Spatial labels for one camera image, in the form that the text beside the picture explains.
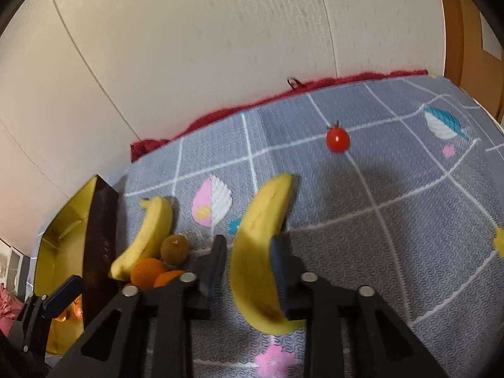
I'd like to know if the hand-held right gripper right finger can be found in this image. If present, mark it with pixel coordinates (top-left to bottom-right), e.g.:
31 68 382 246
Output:
271 233 447 378

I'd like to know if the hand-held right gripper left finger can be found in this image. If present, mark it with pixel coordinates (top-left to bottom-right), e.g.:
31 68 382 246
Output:
51 235 228 378

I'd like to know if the wooden door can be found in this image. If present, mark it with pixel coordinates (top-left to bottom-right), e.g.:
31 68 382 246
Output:
434 0 504 135

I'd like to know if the gold cardboard box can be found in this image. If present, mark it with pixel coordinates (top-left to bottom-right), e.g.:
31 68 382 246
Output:
33 174 121 355

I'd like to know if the pink cloth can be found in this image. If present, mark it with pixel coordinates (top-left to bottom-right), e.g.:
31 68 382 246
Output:
0 283 26 337

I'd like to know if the red blanket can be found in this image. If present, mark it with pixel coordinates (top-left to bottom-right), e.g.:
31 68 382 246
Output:
131 70 430 163

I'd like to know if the large yellow banana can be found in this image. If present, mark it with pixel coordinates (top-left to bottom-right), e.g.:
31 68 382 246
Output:
229 172 307 336

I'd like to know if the small yellow banana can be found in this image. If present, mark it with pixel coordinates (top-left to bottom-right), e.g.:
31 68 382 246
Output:
108 196 175 282

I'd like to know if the brown kiwi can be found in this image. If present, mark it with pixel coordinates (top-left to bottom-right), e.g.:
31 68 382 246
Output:
160 234 190 267

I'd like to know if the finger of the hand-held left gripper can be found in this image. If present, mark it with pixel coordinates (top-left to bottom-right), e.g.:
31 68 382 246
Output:
16 275 85 357

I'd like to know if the white storage unit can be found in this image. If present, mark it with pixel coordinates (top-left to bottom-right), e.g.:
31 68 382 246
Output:
0 238 31 296

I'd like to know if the grey checked printed mat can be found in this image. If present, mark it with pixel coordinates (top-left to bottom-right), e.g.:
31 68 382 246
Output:
33 72 504 378

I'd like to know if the small red cherry tomato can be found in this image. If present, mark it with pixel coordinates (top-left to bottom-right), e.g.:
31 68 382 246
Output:
326 121 351 153

